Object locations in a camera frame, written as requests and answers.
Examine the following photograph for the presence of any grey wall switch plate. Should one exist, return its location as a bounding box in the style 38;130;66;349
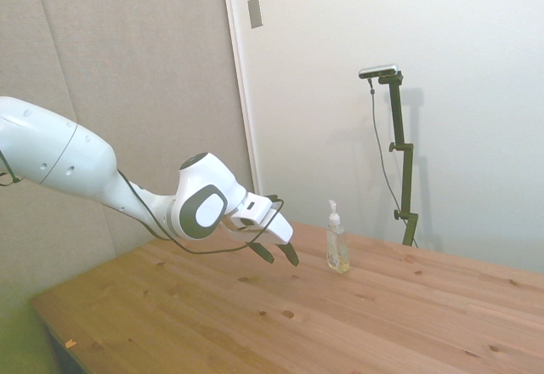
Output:
247;0;264;30

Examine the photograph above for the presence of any clear sanitizer pump bottle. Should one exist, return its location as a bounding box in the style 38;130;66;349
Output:
325;199;351;274

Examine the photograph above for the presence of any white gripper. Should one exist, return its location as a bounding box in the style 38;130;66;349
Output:
220;212;300;269

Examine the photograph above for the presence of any black camera stand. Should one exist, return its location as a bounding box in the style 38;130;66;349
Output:
377;71;420;247
367;76;420;249

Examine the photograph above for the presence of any silver camera on stand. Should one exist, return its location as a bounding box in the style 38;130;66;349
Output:
358;64;401;80

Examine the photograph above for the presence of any green blurred object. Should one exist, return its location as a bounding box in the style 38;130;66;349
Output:
0;301;60;374

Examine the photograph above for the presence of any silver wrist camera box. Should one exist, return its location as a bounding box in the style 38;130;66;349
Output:
231;193;283;229

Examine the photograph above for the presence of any white door frame trim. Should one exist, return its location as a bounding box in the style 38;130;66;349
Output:
219;0;266;199

